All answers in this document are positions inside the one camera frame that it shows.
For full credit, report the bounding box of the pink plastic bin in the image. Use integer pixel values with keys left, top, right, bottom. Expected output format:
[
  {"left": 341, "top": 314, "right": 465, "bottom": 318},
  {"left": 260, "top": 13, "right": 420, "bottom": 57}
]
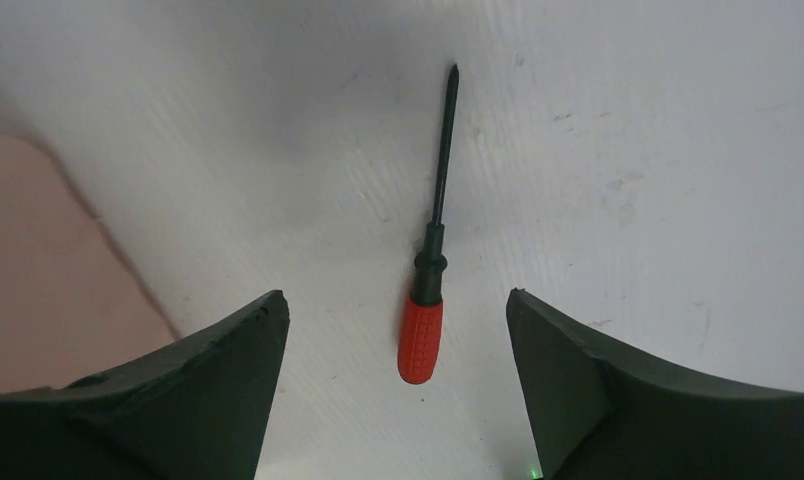
[{"left": 0, "top": 135, "right": 175, "bottom": 393}]

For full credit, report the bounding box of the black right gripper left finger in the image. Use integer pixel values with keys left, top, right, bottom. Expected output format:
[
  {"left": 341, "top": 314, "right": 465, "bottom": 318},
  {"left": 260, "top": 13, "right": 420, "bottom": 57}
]
[{"left": 0, "top": 290, "right": 290, "bottom": 479}]

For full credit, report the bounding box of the red handled screwdriver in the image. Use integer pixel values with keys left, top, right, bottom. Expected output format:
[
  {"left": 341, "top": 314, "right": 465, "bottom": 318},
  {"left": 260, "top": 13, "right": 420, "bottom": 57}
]
[{"left": 397, "top": 64, "right": 460, "bottom": 385}]

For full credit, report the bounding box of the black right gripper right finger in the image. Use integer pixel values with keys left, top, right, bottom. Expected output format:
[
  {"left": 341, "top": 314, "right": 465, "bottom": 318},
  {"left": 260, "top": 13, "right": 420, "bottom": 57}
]
[{"left": 506, "top": 289, "right": 804, "bottom": 479}]

